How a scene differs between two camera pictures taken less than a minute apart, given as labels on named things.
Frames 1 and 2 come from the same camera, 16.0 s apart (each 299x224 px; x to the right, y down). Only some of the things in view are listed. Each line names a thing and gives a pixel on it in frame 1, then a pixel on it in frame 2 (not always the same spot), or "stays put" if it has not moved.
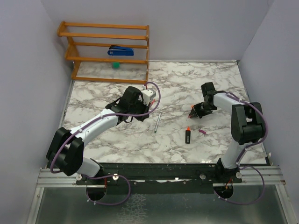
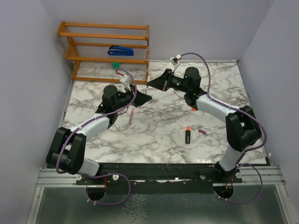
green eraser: (116, 65) stays put
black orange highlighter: (188, 135) stays put
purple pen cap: (202, 131) stays put
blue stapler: (119, 51) stays put
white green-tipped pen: (157, 122) → (146, 90)
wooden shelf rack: (70, 53) stays put
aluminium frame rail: (50, 178) stays put
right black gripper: (196, 112) → (158, 83)
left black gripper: (145, 108) → (142, 98)
